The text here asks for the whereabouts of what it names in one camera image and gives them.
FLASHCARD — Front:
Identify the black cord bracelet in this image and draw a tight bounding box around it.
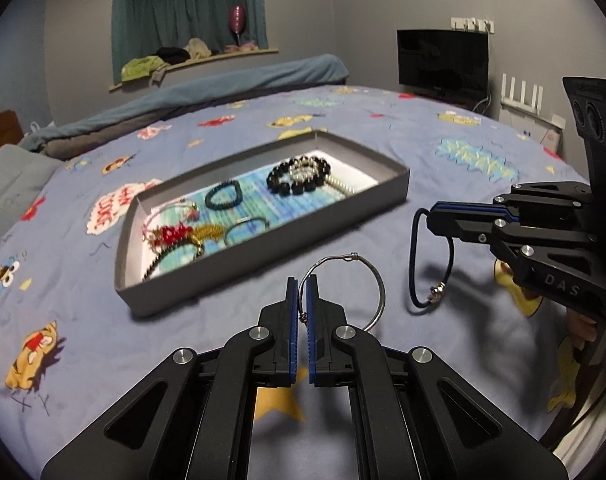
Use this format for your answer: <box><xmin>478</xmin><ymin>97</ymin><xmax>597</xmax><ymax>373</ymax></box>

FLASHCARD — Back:
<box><xmin>407</xmin><ymin>207</ymin><xmax>456</xmax><ymax>310</ymax></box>

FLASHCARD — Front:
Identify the silver bangle ring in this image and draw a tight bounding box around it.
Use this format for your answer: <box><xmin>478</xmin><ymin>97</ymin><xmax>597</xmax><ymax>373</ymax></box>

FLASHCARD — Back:
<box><xmin>297</xmin><ymin>251</ymin><xmax>388</xmax><ymax>334</ymax></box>

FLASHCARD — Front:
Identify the pearl bar hair clip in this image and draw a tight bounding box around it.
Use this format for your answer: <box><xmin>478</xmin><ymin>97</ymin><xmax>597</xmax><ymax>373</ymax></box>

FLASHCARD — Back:
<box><xmin>325</xmin><ymin>174</ymin><xmax>363</xmax><ymax>196</ymax></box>

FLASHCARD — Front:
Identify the red and gold bead jewelry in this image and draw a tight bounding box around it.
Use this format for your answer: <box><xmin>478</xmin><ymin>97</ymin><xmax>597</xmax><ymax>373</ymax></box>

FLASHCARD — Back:
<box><xmin>141</xmin><ymin>221</ymin><xmax>226</xmax><ymax>281</ymax></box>

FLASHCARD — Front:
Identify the right human hand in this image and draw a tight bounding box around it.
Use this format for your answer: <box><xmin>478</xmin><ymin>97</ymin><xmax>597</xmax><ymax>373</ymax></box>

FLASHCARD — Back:
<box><xmin>567</xmin><ymin>309</ymin><xmax>606</xmax><ymax>366</ymax></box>

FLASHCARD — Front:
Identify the thin dark bangle in tray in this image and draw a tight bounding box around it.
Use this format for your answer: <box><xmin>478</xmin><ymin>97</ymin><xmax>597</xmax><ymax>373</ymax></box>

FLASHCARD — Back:
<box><xmin>223</xmin><ymin>216</ymin><xmax>271</xmax><ymax>247</ymax></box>

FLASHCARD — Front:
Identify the white wifi router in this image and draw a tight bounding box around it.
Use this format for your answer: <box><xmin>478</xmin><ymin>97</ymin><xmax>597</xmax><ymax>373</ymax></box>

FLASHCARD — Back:
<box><xmin>501</xmin><ymin>74</ymin><xmax>544</xmax><ymax>116</ymax></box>

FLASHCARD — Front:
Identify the grey shallow cardboard tray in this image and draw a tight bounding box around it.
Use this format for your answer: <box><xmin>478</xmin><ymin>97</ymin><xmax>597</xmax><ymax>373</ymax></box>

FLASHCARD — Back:
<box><xmin>114</xmin><ymin>131</ymin><xmax>410</xmax><ymax>318</ymax></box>

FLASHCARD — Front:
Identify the printed paper sheet in tray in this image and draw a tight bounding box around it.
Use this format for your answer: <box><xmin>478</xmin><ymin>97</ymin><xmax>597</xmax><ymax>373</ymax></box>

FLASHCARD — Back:
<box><xmin>141</xmin><ymin>150</ymin><xmax>379</xmax><ymax>280</ymax></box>

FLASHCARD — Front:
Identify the black flat monitor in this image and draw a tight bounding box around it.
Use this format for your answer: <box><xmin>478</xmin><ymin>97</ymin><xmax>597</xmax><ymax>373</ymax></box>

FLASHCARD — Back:
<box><xmin>396</xmin><ymin>29</ymin><xmax>490</xmax><ymax>102</ymax></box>

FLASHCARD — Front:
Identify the blue cartoon print bedsheet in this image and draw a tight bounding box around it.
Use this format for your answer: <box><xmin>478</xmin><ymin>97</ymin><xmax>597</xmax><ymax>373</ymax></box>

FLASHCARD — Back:
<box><xmin>0</xmin><ymin>84</ymin><xmax>592</xmax><ymax>480</ymax></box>

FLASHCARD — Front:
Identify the blue folded blanket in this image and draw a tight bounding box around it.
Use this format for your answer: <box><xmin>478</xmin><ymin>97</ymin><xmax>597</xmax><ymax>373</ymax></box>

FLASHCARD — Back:
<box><xmin>18</xmin><ymin>54</ymin><xmax>349</xmax><ymax>160</ymax></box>

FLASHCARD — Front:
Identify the green cloth on sill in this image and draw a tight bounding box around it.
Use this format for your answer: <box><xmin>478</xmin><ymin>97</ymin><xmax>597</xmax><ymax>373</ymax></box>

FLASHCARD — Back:
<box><xmin>120</xmin><ymin>55</ymin><xmax>166</xmax><ymax>82</ymax></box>

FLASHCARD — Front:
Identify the grey-blue pillow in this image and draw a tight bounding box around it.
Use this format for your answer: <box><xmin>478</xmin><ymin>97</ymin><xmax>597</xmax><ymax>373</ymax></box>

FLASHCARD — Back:
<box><xmin>0</xmin><ymin>144</ymin><xmax>63</xmax><ymax>238</ymax></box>

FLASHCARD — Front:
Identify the pink balloon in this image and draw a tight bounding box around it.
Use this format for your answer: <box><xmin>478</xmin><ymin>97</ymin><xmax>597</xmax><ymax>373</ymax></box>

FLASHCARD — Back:
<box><xmin>228</xmin><ymin>6</ymin><xmax>247</xmax><ymax>46</ymax></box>

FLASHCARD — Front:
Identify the brown wooden headboard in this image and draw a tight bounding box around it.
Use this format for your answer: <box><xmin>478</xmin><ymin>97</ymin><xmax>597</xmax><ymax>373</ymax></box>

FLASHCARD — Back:
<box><xmin>0</xmin><ymin>110</ymin><xmax>24</xmax><ymax>148</ymax></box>

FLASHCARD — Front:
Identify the teal window curtain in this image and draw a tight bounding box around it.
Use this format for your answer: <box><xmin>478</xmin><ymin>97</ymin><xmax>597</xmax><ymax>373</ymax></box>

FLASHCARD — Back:
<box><xmin>111</xmin><ymin>0</ymin><xmax>268</xmax><ymax>82</ymax></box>

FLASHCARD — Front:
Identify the dark teal bead bracelet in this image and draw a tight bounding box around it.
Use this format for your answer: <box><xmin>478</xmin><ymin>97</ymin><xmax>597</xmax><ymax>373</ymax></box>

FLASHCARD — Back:
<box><xmin>204</xmin><ymin>180</ymin><xmax>246</xmax><ymax>213</ymax></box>

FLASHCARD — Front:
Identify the pink string charm bracelet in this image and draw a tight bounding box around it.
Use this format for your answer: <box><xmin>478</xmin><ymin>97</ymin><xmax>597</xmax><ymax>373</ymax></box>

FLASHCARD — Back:
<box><xmin>141</xmin><ymin>198</ymin><xmax>202</xmax><ymax>241</ymax></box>

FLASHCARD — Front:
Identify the black bead bracelet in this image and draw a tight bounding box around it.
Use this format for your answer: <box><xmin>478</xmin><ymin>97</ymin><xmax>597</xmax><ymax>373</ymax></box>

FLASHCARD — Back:
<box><xmin>265</xmin><ymin>155</ymin><xmax>333</xmax><ymax>198</ymax></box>

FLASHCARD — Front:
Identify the white silver bead bracelet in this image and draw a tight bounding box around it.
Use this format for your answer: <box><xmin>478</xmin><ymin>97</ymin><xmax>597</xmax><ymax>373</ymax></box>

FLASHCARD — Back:
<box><xmin>287</xmin><ymin>158</ymin><xmax>322</xmax><ymax>186</ymax></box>

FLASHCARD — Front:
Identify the white wall hook rack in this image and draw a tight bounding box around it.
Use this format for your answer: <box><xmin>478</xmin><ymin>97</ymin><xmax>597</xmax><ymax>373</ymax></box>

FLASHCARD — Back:
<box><xmin>449</xmin><ymin>18</ymin><xmax>495</xmax><ymax>35</ymax></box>

